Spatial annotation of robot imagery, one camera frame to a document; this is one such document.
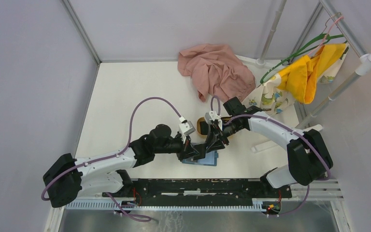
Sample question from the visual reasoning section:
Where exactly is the white clothes rack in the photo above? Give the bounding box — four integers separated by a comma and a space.
243, 0, 371, 128

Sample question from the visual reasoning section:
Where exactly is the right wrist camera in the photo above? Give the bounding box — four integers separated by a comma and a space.
204, 111, 222, 125

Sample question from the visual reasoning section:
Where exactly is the yellow oval card tray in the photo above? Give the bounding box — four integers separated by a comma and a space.
197, 117, 237, 138

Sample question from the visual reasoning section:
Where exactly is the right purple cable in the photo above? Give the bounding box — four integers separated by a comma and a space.
210, 95, 332, 217

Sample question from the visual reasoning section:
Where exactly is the dinosaur print cloth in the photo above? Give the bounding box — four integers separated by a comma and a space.
246, 44, 349, 116

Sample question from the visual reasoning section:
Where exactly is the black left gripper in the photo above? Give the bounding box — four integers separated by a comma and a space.
154, 133, 200, 162

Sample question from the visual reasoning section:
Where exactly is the blue card holder wallet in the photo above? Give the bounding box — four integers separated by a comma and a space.
182, 150, 218, 166

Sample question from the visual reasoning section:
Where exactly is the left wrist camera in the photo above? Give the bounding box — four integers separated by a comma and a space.
179, 116, 196, 137

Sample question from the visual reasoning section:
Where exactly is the white slotted cable duct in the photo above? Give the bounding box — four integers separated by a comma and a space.
64, 200, 265, 212

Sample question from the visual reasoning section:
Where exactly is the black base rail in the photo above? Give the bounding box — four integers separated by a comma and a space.
112, 178, 292, 206

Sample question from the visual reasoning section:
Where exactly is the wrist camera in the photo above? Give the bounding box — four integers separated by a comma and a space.
204, 111, 222, 125
179, 116, 196, 137

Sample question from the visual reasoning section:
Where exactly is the pink clothes hanger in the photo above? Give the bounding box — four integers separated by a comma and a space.
307, 13, 343, 57

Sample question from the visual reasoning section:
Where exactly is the pink crumpled cloth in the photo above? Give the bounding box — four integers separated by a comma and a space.
177, 43, 256, 102

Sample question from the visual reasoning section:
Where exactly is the yellow garment on hanger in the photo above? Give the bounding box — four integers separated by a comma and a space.
275, 43, 349, 104

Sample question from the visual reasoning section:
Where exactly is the green clothes hanger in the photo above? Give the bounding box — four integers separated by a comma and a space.
259, 33, 344, 84

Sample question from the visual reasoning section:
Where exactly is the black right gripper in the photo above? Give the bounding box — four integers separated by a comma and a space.
203, 117, 243, 154

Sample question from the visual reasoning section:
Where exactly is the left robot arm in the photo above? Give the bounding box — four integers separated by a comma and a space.
41, 124, 206, 208

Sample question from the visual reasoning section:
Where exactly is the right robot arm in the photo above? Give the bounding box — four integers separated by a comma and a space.
204, 97, 333, 197

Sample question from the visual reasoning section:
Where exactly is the dark grey credit card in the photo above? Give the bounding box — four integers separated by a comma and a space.
199, 120, 209, 136

